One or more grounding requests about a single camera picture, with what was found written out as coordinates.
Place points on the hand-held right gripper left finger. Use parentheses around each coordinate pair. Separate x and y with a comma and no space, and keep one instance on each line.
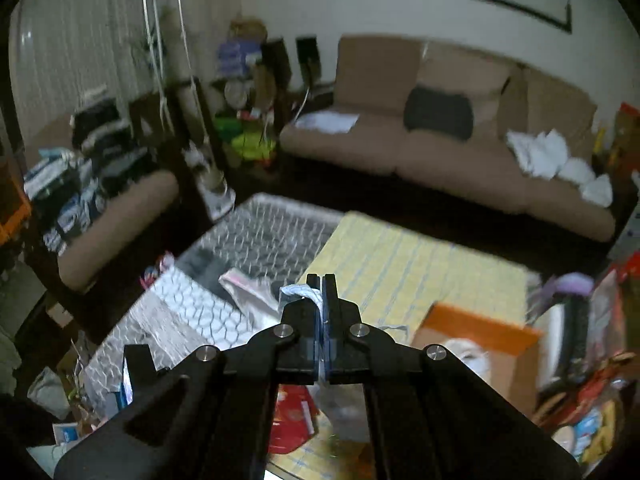
(300,320)

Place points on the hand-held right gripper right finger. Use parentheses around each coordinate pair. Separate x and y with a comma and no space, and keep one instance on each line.
(345,320)

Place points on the clear plastic bag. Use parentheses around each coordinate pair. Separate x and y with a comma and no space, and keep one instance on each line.
(345,410)

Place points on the orange cardboard box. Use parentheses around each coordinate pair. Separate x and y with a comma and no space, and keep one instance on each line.
(500,345)

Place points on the white plastic bag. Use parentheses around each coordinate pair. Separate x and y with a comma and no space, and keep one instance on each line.
(250,297)

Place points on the grey honeycomb blanket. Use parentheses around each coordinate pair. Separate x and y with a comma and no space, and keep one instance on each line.
(260,235)

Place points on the yellow plaid cloth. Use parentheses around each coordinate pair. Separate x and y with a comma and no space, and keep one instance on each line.
(425,270)

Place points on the red packet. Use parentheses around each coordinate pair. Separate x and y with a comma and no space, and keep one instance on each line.
(292,420)

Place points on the brown sofa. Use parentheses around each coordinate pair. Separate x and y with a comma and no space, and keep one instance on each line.
(450,175)

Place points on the neon green clothing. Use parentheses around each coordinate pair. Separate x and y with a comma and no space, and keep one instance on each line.
(255,145)

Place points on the white paper sheet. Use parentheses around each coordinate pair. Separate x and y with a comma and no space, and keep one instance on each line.
(325,121)

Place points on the brown armchair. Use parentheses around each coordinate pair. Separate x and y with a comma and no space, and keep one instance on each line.
(120,225)

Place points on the white box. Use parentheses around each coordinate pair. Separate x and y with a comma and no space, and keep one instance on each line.
(550,340)

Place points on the lilac plastic container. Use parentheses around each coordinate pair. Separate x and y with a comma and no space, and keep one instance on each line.
(570,285)

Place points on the black cushion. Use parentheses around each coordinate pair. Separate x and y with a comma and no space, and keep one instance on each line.
(440,112)

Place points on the black remote control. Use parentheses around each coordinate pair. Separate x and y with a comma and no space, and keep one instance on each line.
(577,335)

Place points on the stack of folded clothes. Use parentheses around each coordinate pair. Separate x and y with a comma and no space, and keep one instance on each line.
(85,175)

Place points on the pile of white cloths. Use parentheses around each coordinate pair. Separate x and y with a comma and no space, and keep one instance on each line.
(545,152)

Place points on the purple cardboard box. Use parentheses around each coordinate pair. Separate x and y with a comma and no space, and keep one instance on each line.
(237,55)

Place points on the white drying rack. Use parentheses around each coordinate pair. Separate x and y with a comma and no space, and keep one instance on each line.
(160,60)

